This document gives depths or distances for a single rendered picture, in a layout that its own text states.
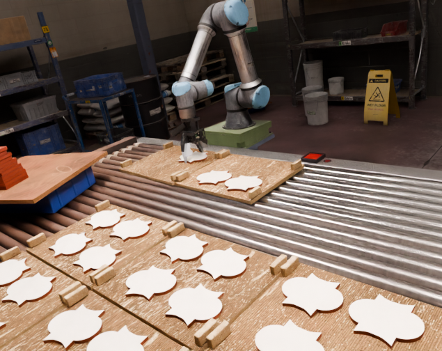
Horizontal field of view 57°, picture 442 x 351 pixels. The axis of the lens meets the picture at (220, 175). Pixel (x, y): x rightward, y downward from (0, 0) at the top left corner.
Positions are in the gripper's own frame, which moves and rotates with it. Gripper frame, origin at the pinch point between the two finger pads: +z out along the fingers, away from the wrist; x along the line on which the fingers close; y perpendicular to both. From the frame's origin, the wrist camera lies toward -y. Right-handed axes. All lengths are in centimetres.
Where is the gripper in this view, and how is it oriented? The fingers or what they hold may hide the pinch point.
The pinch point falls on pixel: (193, 157)
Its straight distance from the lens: 194.5
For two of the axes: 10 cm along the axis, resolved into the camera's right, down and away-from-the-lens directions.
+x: 6.0, -4.0, 6.9
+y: 7.8, 1.1, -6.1
